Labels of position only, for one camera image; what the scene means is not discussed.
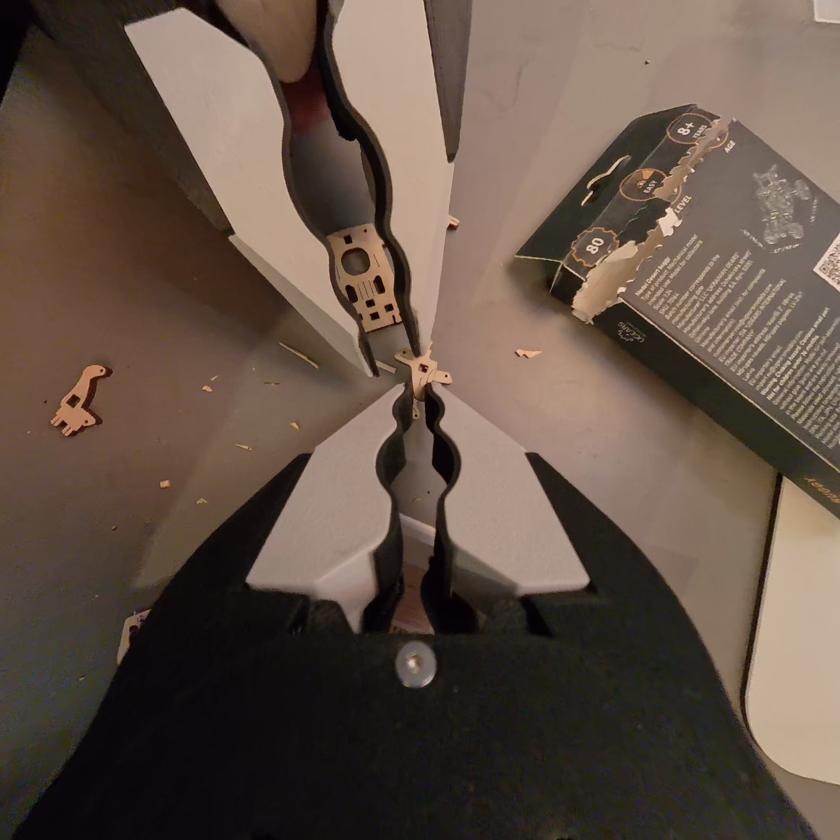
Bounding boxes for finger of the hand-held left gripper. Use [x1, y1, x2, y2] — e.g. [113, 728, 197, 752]
[320, 0, 455, 355]
[125, 0, 382, 379]

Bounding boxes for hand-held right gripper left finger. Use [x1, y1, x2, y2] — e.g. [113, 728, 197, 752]
[246, 384, 412, 632]

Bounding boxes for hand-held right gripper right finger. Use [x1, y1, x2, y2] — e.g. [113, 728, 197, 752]
[423, 384, 590, 632]

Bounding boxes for wooden plate with cutouts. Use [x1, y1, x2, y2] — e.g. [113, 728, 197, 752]
[327, 226, 404, 333]

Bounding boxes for small wooden cross-shaped part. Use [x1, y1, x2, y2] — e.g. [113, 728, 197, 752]
[394, 343, 454, 419]

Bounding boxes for wooden hook-shaped model part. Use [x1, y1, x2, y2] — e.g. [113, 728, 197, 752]
[50, 365, 113, 437]

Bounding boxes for person's left hand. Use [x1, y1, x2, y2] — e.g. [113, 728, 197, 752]
[220, 0, 317, 82]

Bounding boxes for scattered wood chips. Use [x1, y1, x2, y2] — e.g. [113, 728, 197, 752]
[26, 374, 304, 534]

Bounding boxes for rounded wooden part with holes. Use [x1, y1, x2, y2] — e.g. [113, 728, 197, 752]
[116, 608, 152, 665]

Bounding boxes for torn black cardboard box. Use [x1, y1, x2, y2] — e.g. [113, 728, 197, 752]
[515, 103, 840, 519]

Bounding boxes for white flat stand base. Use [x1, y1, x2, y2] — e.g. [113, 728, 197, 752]
[742, 472, 840, 783]

